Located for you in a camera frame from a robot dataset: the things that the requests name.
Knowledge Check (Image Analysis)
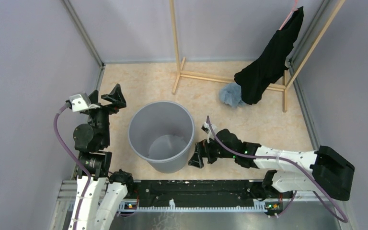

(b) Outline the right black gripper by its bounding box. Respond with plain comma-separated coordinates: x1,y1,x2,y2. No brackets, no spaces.
188,134,236,168

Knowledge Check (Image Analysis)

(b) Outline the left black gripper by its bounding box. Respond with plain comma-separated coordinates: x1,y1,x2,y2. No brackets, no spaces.
89,83,127,146

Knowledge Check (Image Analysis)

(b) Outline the light blue trash bag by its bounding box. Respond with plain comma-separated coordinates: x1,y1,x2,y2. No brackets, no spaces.
218,83,247,108

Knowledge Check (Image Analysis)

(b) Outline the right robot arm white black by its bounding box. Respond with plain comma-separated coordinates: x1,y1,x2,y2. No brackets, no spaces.
188,129,355,201

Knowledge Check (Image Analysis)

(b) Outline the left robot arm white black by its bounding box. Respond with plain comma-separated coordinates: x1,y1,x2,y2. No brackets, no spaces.
69,84,135,230

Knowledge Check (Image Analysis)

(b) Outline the grey plastic trash bin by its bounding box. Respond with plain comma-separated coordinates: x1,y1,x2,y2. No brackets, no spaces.
128,101,196,173

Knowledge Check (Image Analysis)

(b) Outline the black hanging garment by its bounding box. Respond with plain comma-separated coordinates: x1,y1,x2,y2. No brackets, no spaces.
234,6,304,105

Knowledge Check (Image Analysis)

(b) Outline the pink clothes hanger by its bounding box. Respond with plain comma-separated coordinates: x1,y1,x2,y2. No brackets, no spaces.
279,0,299,30

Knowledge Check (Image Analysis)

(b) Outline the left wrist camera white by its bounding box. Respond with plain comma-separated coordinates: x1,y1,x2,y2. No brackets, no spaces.
66,92,99,112

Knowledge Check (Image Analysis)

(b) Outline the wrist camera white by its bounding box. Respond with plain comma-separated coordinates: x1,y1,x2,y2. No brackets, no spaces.
201,122,217,144
66,92,99,112

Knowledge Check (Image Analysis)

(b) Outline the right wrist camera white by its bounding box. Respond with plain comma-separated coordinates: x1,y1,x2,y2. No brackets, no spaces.
201,122,217,144

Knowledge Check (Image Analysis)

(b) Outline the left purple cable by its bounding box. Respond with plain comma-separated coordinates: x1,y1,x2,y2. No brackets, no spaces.
53,104,92,230

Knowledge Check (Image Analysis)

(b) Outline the purple cable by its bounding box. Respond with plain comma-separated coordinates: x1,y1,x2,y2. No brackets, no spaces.
53,104,92,230
206,115,349,223

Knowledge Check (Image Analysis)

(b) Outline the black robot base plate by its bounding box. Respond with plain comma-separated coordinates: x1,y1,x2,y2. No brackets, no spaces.
126,180,293,207

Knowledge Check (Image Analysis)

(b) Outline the white slotted cable duct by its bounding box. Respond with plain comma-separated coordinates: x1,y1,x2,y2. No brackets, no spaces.
117,199,273,213

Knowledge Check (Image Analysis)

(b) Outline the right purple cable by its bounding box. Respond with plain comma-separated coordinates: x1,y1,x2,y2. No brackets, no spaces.
206,115,349,223

